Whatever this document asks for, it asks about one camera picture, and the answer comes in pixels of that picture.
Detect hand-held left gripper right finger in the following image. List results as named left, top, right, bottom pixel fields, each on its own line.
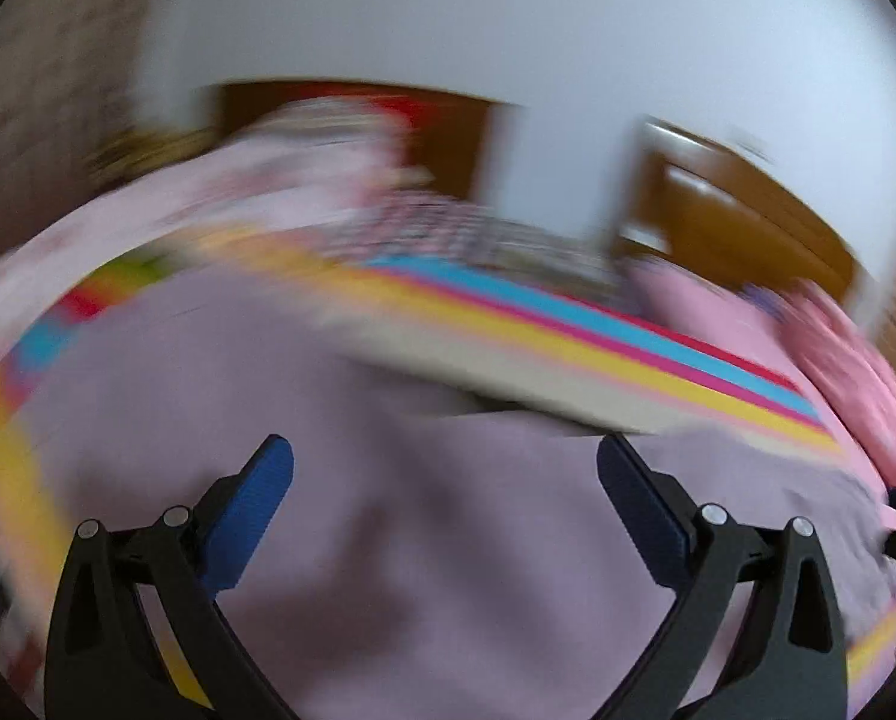
left=596, top=433, right=848, bottom=720

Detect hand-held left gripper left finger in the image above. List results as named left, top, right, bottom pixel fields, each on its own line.
left=43, top=433, right=299, bottom=720

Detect lilac pants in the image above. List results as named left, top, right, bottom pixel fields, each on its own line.
left=23, top=270, right=896, bottom=720

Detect pink quilt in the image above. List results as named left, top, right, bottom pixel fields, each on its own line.
left=628, top=255, right=896, bottom=515

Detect colourful striped bed sheet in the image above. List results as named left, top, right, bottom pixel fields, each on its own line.
left=0, top=240, right=896, bottom=720

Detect brown wooden headboard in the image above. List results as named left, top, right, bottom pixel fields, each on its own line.
left=619, top=118, right=869, bottom=305

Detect plaid patterned pillow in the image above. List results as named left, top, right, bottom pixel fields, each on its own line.
left=328, top=191, right=636, bottom=310

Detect pale pink printed blanket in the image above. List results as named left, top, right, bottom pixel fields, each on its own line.
left=0, top=97, right=413, bottom=391

